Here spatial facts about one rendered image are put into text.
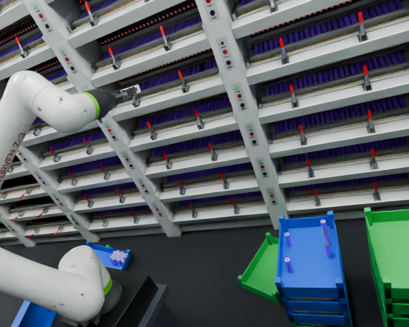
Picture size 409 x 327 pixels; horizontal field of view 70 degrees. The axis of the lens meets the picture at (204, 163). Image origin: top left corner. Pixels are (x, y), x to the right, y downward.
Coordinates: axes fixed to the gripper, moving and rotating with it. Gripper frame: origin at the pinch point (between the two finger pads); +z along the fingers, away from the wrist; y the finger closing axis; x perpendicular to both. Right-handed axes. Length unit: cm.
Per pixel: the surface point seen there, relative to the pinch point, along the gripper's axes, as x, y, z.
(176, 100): -10.1, 6.6, 21.4
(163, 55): 9.1, 9.7, 17.0
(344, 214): -91, 67, 42
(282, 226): -67, 44, 1
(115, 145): -24, -37, 24
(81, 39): 26.1, -23.2, 13.9
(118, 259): -92, -63, 15
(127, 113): -9.7, -20.4, 21.2
